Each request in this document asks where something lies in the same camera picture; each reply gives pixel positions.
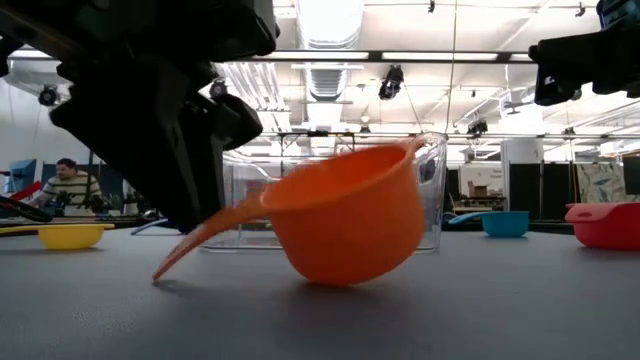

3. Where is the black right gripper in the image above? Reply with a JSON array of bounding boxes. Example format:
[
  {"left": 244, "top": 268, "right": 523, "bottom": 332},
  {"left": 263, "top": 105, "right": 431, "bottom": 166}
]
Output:
[{"left": 528, "top": 27, "right": 640, "bottom": 107}]

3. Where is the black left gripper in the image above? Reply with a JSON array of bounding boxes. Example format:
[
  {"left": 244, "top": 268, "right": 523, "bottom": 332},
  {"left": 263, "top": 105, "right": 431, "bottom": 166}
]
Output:
[{"left": 0, "top": 0, "right": 280, "bottom": 235}]

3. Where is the purple measuring cup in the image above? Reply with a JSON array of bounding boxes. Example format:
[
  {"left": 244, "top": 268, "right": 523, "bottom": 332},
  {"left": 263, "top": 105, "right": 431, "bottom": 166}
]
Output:
[{"left": 130, "top": 218, "right": 171, "bottom": 236}]

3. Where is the blue measuring cup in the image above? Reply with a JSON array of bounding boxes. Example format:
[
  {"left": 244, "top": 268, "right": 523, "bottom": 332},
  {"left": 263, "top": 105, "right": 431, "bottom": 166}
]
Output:
[{"left": 446, "top": 210, "right": 531, "bottom": 239}]

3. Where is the yellow measuring cup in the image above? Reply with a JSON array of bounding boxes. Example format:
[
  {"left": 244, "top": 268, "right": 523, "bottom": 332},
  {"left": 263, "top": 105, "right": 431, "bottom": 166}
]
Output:
[{"left": 0, "top": 223, "right": 115, "bottom": 251}]

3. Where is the orange measuring cup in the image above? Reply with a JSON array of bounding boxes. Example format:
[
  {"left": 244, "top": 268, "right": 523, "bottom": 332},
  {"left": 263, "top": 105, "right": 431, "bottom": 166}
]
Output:
[{"left": 152, "top": 138, "right": 426, "bottom": 287}]

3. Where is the clear plastic basket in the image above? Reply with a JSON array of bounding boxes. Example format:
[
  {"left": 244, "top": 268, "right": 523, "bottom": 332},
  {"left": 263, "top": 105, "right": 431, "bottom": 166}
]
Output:
[{"left": 199, "top": 132, "right": 449, "bottom": 254}]

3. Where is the red measuring cup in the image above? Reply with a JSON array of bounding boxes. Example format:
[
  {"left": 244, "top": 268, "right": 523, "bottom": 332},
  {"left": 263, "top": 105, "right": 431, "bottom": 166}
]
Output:
[{"left": 564, "top": 201, "right": 640, "bottom": 251}]

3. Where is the leaf print fabric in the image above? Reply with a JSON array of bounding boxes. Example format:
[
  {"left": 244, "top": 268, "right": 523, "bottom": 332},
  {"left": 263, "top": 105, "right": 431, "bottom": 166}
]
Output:
[{"left": 576, "top": 162, "right": 626, "bottom": 204}]

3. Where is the black partition panel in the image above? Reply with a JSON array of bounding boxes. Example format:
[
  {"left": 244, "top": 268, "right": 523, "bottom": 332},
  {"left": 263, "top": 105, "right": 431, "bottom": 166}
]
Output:
[{"left": 508, "top": 162, "right": 576, "bottom": 221}]

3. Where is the black monitor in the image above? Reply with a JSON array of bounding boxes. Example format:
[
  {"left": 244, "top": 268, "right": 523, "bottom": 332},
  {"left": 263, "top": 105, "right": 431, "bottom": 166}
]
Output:
[{"left": 622, "top": 155, "right": 640, "bottom": 196}]

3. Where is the person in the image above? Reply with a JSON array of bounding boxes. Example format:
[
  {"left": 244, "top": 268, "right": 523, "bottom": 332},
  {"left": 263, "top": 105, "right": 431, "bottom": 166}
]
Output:
[{"left": 29, "top": 158, "right": 105, "bottom": 216}]

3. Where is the cardboard box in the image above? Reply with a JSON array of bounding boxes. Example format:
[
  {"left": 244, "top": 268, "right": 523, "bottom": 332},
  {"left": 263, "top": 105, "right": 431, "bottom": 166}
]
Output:
[{"left": 467, "top": 180, "right": 494, "bottom": 199}]

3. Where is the black overhead beam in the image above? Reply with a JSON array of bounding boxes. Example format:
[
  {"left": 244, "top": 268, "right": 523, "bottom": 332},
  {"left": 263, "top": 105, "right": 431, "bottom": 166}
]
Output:
[{"left": 219, "top": 48, "right": 536, "bottom": 64}]

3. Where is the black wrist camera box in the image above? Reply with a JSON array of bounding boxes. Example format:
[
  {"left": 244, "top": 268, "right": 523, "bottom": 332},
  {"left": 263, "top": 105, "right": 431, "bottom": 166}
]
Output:
[{"left": 596, "top": 0, "right": 640, "bottom": 31}]

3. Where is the silver ceiling duct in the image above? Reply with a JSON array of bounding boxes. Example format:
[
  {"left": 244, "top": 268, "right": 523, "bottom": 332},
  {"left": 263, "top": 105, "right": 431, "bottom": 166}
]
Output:
[{"left": 294, "top": 0, "right": 366, "bottom": 132}]

